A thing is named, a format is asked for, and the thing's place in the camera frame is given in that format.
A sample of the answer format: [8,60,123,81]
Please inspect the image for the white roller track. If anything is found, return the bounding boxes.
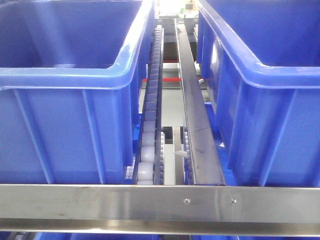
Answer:
[133,25,164,185]

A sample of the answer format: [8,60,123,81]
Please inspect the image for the right steel rack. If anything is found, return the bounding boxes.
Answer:
[0,184,320,237]

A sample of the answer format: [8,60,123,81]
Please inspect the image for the blue bin right rack left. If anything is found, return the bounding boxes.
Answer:
[0,0,154,184]

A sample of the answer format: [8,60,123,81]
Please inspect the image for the blue bin rack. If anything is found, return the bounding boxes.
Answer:
[0,0,154,184]
[197,0,320,187]

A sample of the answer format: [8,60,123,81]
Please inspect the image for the blue bin right rack middle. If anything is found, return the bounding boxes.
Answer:
[197,0,320,187]

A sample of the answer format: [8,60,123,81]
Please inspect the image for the steel divider rail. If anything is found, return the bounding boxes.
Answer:
[174,20,226,186]

